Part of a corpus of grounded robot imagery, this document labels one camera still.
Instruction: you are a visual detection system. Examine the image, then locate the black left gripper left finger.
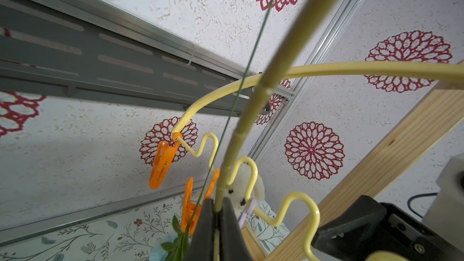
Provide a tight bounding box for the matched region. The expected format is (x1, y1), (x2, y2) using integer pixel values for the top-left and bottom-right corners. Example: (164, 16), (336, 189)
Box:
(184, 199), (215, 261)

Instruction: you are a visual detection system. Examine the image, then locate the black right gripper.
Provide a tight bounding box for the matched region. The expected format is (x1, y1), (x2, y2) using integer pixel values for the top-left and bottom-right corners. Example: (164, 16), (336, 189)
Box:
(312, 195), (464, 261)

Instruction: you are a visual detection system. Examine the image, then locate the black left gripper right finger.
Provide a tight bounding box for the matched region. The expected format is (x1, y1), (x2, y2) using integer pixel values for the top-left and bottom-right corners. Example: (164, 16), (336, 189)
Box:
(219, 198), (252, 261)

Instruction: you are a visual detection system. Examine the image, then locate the yellow clip hanger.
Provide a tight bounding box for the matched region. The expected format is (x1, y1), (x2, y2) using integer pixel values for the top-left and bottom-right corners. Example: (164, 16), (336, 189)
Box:
(171, 60), (464, 261)

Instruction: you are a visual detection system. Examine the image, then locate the purple clothes peg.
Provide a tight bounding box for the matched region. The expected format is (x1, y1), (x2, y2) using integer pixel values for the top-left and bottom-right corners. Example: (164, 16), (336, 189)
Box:
(238, 198), (256, 229)

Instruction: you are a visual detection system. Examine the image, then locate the orange end clothes peg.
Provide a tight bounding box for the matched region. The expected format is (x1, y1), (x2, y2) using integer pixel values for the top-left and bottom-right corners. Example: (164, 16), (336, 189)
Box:
(149, 132), (183, 190)

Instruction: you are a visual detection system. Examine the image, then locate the wooden clothes rack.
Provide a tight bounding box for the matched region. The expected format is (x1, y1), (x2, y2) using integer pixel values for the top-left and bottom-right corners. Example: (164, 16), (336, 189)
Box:
(240, 59), (464, 261)

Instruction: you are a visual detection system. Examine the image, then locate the white plush dog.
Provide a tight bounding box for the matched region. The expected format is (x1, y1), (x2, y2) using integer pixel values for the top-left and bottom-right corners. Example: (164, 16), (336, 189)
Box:
(226, 163), (265, 218)

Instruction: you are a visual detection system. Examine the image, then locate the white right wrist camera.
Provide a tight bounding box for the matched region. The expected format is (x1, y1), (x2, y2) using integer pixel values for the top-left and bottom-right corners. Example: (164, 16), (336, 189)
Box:
(422, 154), (464, 250)

